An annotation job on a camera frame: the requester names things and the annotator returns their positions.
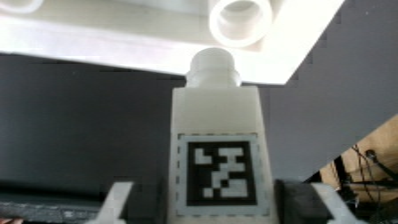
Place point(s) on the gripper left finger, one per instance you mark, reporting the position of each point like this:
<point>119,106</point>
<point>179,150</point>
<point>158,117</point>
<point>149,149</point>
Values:
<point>110,215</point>

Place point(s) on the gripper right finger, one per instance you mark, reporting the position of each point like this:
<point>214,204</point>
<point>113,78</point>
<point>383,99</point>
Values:
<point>310,204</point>

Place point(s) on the white table leg with tag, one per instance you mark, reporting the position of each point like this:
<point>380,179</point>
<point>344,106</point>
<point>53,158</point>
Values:
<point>222,183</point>

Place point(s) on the white square table top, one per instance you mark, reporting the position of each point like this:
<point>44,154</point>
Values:
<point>145,34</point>

